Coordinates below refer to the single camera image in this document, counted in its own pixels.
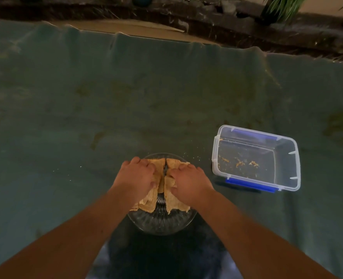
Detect person's left forearm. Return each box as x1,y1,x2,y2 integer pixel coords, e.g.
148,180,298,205
0,186,143,279

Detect clear glass bowl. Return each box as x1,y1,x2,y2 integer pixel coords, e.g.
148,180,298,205
127,153,199,236

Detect person's right forearm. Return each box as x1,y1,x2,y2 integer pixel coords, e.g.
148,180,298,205
189,190,339,279

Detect dark stone ledge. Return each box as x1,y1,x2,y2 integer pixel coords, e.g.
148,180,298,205
0,0,343,63

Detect person's right hand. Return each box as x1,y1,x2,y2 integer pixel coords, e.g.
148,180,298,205
169,163,216,207

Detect person's left hand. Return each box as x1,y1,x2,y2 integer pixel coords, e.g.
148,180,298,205
112,156,157,203

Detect food crumbs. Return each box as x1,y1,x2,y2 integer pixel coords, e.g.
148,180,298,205
219,138,260,170

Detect clear plastic container blue clips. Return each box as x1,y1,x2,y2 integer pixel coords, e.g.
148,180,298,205
212,125,301,194

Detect torn flatbread piece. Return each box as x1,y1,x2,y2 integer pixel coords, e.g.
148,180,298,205
163,158,191,215
130,158,167,214

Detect person's dark trousers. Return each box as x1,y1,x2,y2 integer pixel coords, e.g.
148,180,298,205
86,213,244,279

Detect green cloth sheet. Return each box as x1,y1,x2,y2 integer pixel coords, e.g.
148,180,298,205
0,15,343,279

